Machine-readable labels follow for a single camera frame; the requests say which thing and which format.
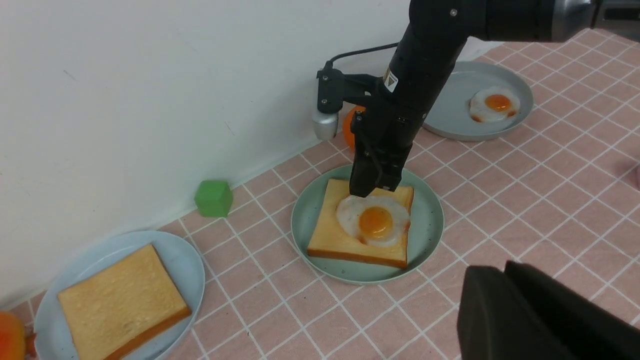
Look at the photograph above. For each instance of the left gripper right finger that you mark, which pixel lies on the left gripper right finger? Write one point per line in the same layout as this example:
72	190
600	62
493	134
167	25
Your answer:
586	330

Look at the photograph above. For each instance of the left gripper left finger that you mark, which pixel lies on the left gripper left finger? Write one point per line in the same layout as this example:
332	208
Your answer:
495	322

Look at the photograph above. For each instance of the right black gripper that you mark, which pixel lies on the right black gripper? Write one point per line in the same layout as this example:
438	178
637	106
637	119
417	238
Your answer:
384	134

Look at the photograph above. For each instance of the fried egg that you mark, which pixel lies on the fried egg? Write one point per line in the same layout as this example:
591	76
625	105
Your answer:
377	221
493	104

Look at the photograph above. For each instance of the toast slice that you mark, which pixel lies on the toast slice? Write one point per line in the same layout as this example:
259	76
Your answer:
330	241
117	310

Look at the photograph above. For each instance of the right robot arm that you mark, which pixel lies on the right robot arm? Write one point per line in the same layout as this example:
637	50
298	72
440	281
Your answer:
438	30

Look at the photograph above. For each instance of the orange fruit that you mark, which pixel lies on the orange fruit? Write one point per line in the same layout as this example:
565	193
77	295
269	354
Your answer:
348	135

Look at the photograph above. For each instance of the teal green plate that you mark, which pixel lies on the teal green plate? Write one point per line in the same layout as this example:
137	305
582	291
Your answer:
423	237

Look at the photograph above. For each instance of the grey blue plate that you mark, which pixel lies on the grey blue plate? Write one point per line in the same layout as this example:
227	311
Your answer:
460	111

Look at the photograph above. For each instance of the green cube block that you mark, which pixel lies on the green cube block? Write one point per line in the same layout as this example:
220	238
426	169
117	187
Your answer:
214	198

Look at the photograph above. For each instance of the light blue plate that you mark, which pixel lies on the light blue plate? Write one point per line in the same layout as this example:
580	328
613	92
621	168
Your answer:
182	261

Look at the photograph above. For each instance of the red yellow apple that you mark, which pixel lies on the red yellow apple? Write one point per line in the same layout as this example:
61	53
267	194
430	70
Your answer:
17	341

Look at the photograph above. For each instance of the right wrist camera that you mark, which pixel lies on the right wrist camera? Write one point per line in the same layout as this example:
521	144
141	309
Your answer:
334	89

